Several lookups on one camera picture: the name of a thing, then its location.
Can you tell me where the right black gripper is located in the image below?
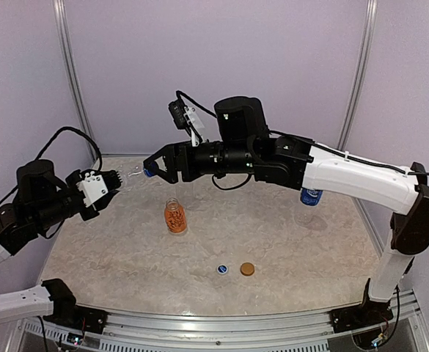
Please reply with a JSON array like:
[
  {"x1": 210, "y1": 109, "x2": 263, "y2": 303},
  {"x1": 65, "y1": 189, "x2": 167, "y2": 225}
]
[{"x1": 144, "y1": 139, "x2": 257, "y2": 182}]

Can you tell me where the Pepsi bottle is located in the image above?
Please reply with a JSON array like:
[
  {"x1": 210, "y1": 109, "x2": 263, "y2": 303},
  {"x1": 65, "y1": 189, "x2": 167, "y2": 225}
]
[{"x1": 117, "y1": 164, "x2": 149, "y2": 191}]

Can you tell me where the orange juice bottle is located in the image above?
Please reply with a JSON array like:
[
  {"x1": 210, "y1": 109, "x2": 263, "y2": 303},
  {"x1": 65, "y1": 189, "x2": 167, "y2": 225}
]
[{"x1": 164, "y1": 198, "x2": 187, "y2": 235}]

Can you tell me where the gold bottle cap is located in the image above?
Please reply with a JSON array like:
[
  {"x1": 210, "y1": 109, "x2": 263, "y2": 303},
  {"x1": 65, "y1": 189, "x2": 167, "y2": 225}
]
[{"x1": 240, "y1": 262, "x2": 255, "y2": 276}]

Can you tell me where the blue Pepsi bottle cap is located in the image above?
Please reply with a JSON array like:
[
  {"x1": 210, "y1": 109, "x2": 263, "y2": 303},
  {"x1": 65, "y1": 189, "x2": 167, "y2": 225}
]
[{"x1": 143, "y1": 168, "x2": 154, "y2": 177}]

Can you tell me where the clear plastic bottle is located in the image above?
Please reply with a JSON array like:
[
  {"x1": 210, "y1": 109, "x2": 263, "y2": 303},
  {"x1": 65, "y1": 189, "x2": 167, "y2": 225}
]
[{"x1": 175, "y1": 182, "x2": 196, "y2": 210}]

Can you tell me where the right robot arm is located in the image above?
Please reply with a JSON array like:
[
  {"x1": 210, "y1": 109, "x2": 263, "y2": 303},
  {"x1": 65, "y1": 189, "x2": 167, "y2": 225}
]
[{"x1": 144, "y1": 96, "x2": 429, "y2": 326}]

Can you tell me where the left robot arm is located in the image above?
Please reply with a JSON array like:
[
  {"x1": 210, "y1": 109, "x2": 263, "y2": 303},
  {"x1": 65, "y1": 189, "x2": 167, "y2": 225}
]
[{"x1": 0, "y1": 159, "x2": 122, "y2": 326}]

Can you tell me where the blue label water bottle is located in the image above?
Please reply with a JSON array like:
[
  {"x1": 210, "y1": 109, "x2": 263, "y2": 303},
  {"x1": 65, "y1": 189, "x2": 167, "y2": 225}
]
[{"x1": 294, "y1": 188, "x2": 323, "y2": 226}]

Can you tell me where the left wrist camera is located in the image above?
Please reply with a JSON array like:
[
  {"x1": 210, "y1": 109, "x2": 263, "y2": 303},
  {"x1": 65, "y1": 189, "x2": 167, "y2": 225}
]
[{"x1": 77, "y1": 169, "x2": 122, "y2": 208}]

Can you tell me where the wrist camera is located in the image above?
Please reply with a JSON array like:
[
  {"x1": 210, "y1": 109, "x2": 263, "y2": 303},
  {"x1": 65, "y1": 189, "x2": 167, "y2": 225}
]
[
  {"x1": 168, "y1": 98, "x2": 205, "y2": 147},
  {"x1": 77, "y1": 169, "x2": 122, "y2": 208}
]

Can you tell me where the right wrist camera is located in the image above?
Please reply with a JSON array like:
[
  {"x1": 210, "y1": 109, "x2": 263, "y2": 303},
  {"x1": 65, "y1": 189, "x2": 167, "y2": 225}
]
[{"x1": 168, "y1": 98, "x2": 205, "y2": 147}]

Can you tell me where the left camera cable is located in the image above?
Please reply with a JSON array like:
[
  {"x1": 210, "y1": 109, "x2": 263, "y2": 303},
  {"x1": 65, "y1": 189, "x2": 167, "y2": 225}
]
[{"x1": 36, "y1": 126, "x2": 104, "y2": 173}]

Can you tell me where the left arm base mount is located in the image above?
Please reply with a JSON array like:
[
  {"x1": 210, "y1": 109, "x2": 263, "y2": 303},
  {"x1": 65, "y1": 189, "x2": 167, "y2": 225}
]
[{"x1": 41, "y1": 279, "x2": 108, "y2": 334}]

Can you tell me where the aluminium front rail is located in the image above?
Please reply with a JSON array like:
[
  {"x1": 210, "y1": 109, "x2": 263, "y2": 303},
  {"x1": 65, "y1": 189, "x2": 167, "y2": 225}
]
[{"x1": 7, "y1": 289, "x2": 429, "y2": 352}]

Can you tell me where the left aluminium post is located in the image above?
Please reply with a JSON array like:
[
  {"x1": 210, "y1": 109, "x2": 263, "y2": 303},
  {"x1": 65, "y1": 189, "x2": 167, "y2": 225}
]
[{"x1": 52, "y1": 0, "x2": 95, "y2": 139}]

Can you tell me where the aluminium post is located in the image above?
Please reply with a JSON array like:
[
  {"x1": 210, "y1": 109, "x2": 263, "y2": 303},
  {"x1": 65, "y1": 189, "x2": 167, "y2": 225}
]
[
  {"x1": 337, "y1": 0, "x2": 378, "y2": 150},
  {"x1": 52, "y1": 0, "x2": 95, "y2": 139}
]

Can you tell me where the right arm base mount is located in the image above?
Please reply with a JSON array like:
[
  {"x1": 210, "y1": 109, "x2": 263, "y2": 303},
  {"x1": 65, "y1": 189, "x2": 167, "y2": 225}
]
[{"x1": 329, "y1": 279, "x2": 394, "y2": 333}]

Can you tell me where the right aluminium post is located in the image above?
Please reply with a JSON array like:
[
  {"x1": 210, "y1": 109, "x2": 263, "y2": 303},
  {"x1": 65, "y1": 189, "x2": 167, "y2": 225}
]
[{"x1": 337, "y1": 0, "x2": 378, "y2": 150}]

